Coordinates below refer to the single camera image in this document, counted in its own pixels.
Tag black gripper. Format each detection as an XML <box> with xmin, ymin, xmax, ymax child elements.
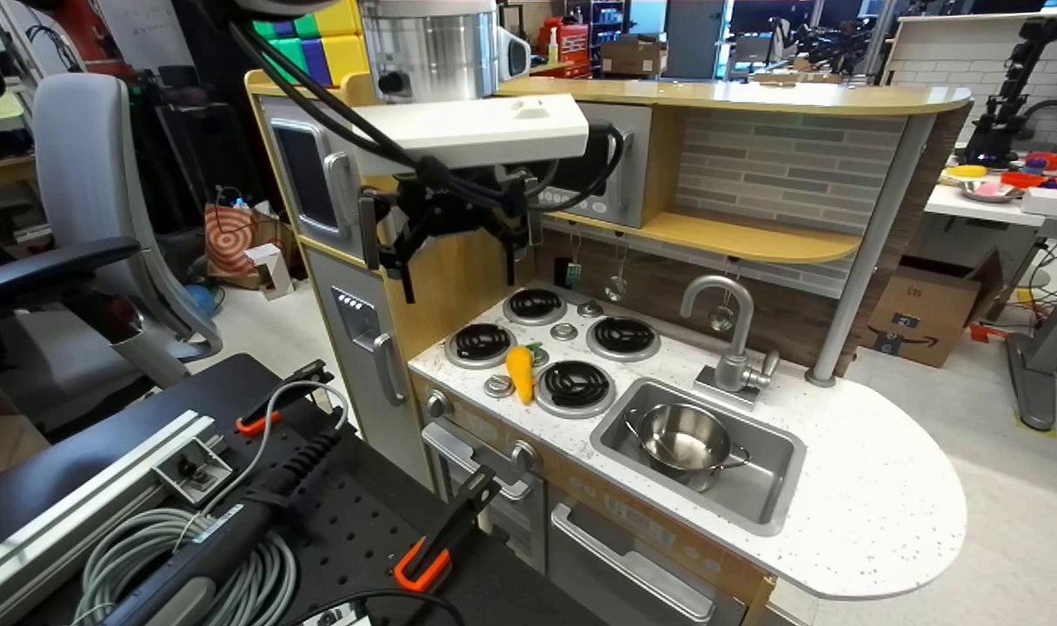
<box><xmin>365</xmin><ymin>169</ymin><xmax>536</xmax><ymax>309</ymax></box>

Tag orange carrot plush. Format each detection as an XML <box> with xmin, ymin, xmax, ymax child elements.
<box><xmin>505</xmin><ymin>340</ymin><xmax>554</xmax><ymax>410</ymax></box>

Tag steel pot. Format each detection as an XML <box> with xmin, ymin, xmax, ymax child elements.
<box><xmin>623</xmin><ymin>396</ymin><xmax>752</xmax><ymax>483</ymax></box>

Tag hanging toy utensil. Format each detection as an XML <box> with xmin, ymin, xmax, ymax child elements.
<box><xmin>563</xmin><ymin>234</ymin><xmax>587</xmax><ymax>292</ymax></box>
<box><xmin>600</xmin><ymin>240</ymin><xmax>631</xmax><ymax>305</ymax></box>

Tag grey toy freezer door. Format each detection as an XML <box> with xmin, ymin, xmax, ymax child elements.
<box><xmin>304</xmin><ymin>246</ymin><xmax>438</xmax><ymax>493</ymax></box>

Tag grey toy fridge door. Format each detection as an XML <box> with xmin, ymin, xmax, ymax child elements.
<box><xmin>258</xmin><ymin>93</ymin><xmax>380</xmax><ymax>263</ymax></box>

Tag grey toy microwave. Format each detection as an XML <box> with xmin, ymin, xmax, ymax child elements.
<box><xmin>544</xmin><ymin>100</ymin><xmax>656</xmax><ymax>234</ymax></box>

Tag orange patterned bag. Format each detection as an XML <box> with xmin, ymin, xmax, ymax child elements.
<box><xmin>199</xmin><ymin>198</ymin><xmax>266</xmax><ymax>292</ymax></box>

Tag small orange black clamp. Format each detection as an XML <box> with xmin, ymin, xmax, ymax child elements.
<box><xmin>231</xmin><ymin>356</ymin><xmax>338</xmax><ymax>443</ymax></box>

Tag grey toy oven door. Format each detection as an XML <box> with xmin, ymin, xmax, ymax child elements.
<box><xmin>418</xmin><ymin>396</ymin><xmax>554</xmax><ymax>574</ymax></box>

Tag red container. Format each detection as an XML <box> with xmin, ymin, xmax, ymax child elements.
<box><xmin>554</xmin><ymin>20</ymin><xmax>595</xmax><ymax>80</ymax></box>

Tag multicolour foam block cube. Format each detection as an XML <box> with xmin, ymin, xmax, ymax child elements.
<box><xmin>247</xmin><ymin>0</ymin><xmax>371</xmax><ymax>89</ymax></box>

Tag large orange black clamp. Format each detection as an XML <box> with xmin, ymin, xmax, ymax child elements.
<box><xmin>389</xmin><ymin>465</ymin><xmax>505</xmax><ymax>599</ymax></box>

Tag silver toy faucet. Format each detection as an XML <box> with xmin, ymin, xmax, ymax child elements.
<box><xmin>677</xmin><ymin>272</ymin><xmax>783</xmax><ymax>403</ymax></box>

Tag grey toy cabinet door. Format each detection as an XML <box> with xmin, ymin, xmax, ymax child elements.
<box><xmin>544</xmin><ymin>496</ymin><xmax>747</xmax><ymax>626</ymax></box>

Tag grey office chair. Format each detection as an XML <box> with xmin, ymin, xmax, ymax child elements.
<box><xmin>0</xmin><ymin>68</ymin><xmax>224</xmax><ymax>389</ymax></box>

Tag grey toy sink basin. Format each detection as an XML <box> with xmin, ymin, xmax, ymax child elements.
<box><xmin>587</xmin><ymin>377</ymin><xmax>810</xmax><ymax>538</ymax></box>

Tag brown cardboard box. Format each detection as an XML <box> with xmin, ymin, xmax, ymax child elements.
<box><xmin>862</xmin><ymin>250</ymin><xmax>1009</xmax><ymax>373</ymax></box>

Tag wooden toy kitchen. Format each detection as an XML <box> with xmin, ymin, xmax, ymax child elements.
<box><xmin>244</xmin><ymin>67</ymin><xmax>973</xmax><ymax>626</ymax></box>

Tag white board panel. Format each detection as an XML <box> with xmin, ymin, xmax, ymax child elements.
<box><xmin>884</xmin><ymin>8</ymin><xmax>1057</xmax><ymax>155</ymax></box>

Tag colourful toys on table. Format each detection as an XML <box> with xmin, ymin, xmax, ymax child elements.
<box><xmin>941</xmin><ymin>149</ymin><xmax>1057</xmax><ymax>207</ymax></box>

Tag black device on table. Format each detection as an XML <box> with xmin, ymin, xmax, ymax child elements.
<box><xmin>958</xmin><ymin>9</ymin><xmax>1057</xmax><ymax>169</ymax></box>

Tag white side table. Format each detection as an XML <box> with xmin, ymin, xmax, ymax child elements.
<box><xmin>921</xmin><ymin>169</ymin><xmax>1057</xmax><ymax>436</ymax></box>

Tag white thin cable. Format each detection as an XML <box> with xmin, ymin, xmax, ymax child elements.
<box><xmin>186</xmin><ymin>373</ymin><xmax>354</xmax><ymax>527</ymax></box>

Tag black ribbed handle tool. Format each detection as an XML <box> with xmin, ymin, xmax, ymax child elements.
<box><xmin>102</xmin><ymin>428</ymin><xmax>346</xmax><ymax>626</ymax></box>

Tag metal corner bracket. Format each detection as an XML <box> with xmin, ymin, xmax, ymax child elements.
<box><xmin>154</xmin><ymin>436</ymin><xmax>236</xmax><ymax>509</ymax></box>

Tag grey coiled cable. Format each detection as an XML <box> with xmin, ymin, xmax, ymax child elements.
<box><xmin>66</xmin><ymin>503</ymin><xmax>302</xmax><ymax>626</ymax></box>

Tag aluminium extrusion rail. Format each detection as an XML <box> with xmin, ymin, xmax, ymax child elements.
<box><xmin>0</xmin><ymin>408</ymin><xmax>218</xmax><ymax>615</ymax></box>

